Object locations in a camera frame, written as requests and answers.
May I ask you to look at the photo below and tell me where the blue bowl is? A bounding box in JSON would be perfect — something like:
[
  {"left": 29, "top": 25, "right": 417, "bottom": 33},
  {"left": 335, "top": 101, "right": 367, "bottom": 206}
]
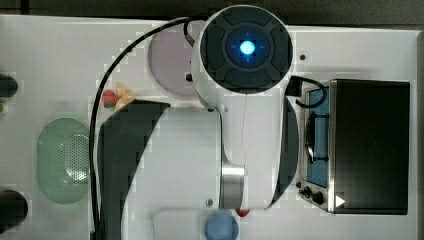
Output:
[{"left": 204, "top": 211, "right": 239, "bottom": 240}]

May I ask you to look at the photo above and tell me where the black cylinder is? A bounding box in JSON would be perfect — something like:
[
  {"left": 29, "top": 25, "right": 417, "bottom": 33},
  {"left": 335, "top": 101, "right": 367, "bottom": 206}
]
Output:
[
  {"left": 0, "top": 190, "right": 28, "bottom": 233},
  {"left": 0, "top": 74, "right": 18, "bottom": 97}
]

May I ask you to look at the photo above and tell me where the green oval strainer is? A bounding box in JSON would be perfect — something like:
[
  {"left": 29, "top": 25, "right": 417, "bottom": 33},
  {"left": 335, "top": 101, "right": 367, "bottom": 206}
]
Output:
[{"left": 36, "top": 118, "right": 89, "bottom": 205}]

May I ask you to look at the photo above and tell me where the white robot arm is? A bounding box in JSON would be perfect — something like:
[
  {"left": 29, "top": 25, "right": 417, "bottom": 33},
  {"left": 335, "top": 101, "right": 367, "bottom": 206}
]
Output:
[{"left": 96, "top": 5, "right": 299, "bottom": 240}]

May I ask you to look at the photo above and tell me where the strawberry beside banana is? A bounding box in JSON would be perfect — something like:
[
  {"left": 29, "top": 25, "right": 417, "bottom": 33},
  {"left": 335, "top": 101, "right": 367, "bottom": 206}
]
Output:
[{"left": 102, "top": 90, "right": 118, "bottom": 108}]

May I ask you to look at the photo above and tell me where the black cylinder lower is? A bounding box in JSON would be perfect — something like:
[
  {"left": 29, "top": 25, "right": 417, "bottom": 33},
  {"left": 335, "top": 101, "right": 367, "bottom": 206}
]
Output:
[{"left": 0, "top": 190, "right": 28, "bottom": 233}]

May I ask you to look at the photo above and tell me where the red toy strawberry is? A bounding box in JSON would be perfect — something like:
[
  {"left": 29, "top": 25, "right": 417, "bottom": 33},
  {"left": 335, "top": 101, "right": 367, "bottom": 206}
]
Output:
[{"left": 236, "top": 209, "right": 250, "bottom": 217}]

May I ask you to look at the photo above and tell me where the peeled toy banana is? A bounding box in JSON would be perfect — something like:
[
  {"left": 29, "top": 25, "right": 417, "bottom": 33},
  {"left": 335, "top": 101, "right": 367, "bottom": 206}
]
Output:
[{"left": 114, "top": 82, "right": 137, "bottom": 111}]

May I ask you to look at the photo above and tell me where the black cylinder upper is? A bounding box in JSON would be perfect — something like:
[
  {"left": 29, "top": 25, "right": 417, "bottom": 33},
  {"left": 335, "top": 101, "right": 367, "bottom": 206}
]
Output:
[{"left": 0, "top": 74, "right": 18, "bottom": 97}]

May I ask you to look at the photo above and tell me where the grey round plate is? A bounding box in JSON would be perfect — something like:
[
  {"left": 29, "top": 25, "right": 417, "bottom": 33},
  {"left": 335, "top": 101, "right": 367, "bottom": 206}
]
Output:
[{"left": 148, "top": 23, "right": 197, "bottom": 100}]

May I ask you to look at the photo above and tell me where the black toaster oven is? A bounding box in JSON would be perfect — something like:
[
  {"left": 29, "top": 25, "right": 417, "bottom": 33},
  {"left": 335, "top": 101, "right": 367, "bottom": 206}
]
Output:
[{"left": 297, "top": 79, "right": 410, "bottom": 215}]

